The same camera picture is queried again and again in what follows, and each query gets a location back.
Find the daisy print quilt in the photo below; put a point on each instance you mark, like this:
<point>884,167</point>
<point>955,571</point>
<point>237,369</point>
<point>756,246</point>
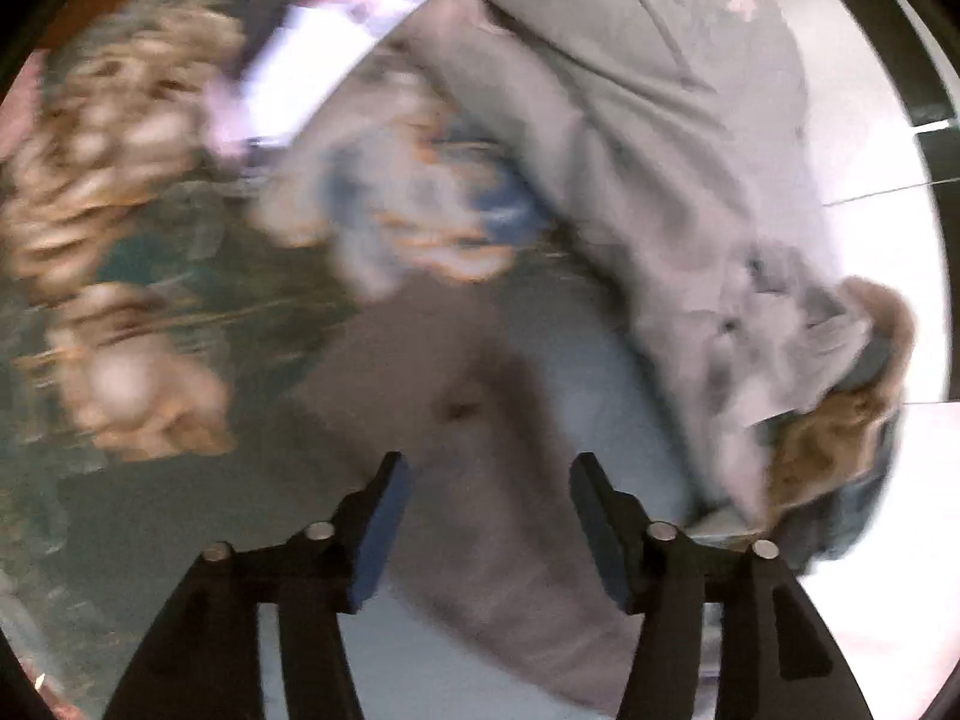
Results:
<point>675,52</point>

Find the pink cloth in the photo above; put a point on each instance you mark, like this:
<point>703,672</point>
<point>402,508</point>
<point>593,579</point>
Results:
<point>19,101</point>

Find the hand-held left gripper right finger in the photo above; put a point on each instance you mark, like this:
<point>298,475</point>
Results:
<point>600,532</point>

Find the pale blue shirt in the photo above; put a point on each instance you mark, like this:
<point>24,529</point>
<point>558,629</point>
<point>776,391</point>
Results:
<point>630,405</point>

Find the grey garment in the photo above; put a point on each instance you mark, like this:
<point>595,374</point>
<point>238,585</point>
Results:
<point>465,450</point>

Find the brown fur-trimmed garment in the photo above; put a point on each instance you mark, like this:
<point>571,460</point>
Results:
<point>840,420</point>

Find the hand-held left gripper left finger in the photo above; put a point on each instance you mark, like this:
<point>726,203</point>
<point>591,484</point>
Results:
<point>379,532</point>

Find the teal floral blanket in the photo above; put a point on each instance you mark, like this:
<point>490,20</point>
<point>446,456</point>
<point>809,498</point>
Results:
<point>150,270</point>

